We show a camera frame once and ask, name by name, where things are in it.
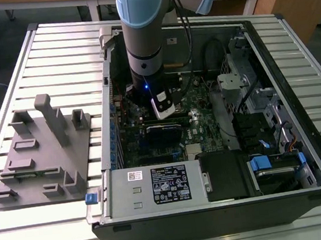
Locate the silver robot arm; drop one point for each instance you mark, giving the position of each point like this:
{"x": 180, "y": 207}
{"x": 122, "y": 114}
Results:
{"x": 141, "y": 26}

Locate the black graphics card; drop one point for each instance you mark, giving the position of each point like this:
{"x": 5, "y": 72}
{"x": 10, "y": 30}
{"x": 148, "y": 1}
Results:
{"x": 164, "y": 138}

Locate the grey case latch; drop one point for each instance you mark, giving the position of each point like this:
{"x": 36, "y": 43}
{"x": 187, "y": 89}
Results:
{"x": 105, "y": 35}

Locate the silver chipset heat sink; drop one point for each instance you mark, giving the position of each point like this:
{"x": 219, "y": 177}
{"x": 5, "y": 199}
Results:
{"x": 194, "y": 148}

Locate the green motherboard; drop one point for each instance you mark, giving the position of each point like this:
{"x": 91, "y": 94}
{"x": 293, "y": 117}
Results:
{"x": 206, "y": 138}

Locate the silver drive cage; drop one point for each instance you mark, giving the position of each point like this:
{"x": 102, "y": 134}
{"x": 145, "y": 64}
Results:
{"x": 232, "y": 84}

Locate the silver power supply unit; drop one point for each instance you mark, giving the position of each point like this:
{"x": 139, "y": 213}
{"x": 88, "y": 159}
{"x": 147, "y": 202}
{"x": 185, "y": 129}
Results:
{"x": 122, "y": 193}

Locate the grey parts rack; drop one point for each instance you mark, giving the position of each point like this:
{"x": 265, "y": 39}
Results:
{"x": 52, "y": 167}

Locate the black disk bay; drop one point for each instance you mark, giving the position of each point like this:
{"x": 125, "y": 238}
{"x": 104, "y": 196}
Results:
{"x": 251, "y": 130}

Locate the blue case latch tab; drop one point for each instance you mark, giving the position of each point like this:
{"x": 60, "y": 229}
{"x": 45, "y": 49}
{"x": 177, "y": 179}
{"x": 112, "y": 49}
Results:
{"x": 91, "y": 198}

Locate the blue disk carrier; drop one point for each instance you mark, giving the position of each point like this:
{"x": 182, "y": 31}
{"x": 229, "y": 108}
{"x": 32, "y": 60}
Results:
{"x": 259, "y": 162}

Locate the black PC case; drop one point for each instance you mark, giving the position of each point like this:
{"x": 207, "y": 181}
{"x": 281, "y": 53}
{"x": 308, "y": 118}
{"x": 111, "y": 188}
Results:
{"x": 190, "y": 226}

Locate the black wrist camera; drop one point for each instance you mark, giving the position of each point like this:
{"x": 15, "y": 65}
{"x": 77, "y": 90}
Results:
{"x": 129, "y": 88}

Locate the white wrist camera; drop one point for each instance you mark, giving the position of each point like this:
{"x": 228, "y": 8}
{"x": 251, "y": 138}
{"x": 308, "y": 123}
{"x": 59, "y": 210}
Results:
{"x": 163, "y": 106}

